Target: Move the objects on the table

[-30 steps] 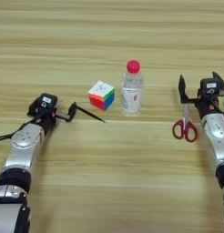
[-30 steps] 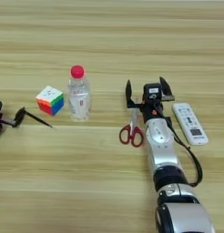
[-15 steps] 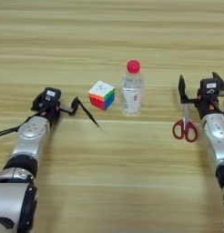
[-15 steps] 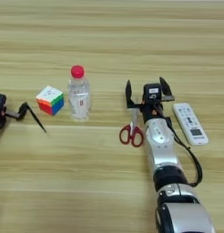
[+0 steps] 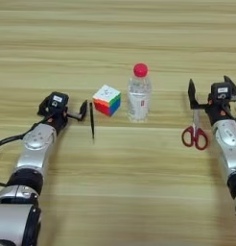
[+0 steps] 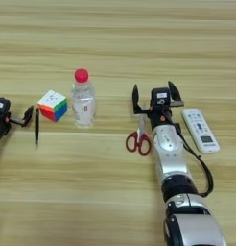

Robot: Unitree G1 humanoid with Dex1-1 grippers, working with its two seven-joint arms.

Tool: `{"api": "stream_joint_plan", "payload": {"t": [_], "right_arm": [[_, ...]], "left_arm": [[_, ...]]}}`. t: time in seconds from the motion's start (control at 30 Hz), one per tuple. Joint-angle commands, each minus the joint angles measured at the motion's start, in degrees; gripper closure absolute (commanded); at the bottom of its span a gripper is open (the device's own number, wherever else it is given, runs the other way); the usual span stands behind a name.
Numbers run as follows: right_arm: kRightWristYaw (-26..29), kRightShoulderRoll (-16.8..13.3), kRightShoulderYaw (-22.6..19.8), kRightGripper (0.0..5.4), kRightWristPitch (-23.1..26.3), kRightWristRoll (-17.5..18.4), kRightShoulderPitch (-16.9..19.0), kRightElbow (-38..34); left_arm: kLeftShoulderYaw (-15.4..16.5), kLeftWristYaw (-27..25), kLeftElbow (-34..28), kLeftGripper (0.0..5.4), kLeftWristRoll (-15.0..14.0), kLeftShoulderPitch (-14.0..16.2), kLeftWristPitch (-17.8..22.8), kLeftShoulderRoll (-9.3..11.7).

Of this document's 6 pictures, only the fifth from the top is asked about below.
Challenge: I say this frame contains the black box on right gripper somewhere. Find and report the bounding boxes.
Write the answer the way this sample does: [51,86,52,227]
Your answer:
[210,82,234,103]

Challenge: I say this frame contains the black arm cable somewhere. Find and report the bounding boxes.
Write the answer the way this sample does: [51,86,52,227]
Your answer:
[223,102,236,122]
[0,118,49,188]

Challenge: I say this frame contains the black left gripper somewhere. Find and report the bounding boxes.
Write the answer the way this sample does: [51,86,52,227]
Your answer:
[36,96,89,136]

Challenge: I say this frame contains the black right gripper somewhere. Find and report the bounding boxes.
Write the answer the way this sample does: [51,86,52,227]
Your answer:
[187,75,236,127]

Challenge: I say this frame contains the clear bottle with red cap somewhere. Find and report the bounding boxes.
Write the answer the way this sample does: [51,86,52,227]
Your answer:
[127,62,153,124]

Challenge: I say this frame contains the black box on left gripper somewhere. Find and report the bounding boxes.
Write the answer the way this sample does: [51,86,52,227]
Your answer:
[45,91,70,113]

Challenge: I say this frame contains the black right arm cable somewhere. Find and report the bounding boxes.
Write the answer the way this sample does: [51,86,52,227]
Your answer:
[223,102,236,122]

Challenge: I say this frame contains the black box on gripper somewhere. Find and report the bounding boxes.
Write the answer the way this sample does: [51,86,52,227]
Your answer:
[210,82,234,103]
[45,91,70,113]

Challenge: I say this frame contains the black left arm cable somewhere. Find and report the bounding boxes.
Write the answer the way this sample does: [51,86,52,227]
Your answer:
[0,118,49,188]

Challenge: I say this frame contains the red-handled scissors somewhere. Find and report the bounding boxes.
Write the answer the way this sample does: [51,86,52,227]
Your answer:
[180,109,209,152]

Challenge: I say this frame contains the colourful puzzle cube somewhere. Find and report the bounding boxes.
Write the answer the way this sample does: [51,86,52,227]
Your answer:
[92,84,122,117]

